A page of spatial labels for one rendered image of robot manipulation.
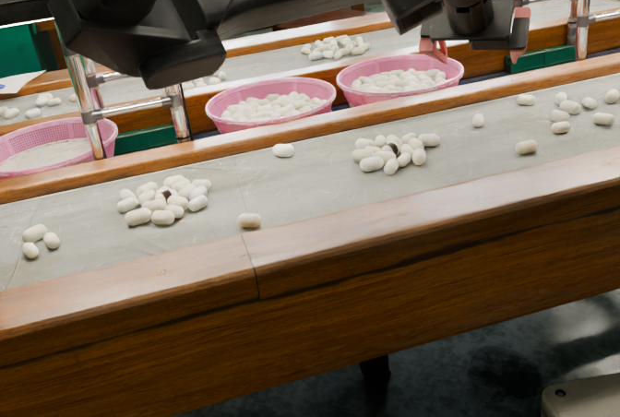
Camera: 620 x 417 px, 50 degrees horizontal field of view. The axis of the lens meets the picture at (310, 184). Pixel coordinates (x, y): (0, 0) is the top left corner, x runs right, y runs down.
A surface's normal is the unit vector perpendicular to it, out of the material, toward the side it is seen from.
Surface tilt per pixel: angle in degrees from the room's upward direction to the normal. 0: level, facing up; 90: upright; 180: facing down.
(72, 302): 0
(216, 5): 52
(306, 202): 0
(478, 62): 90
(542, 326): 0
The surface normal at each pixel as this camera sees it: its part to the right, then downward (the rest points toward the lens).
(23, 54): 0.29, 0.39
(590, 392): -0.11, -0.90
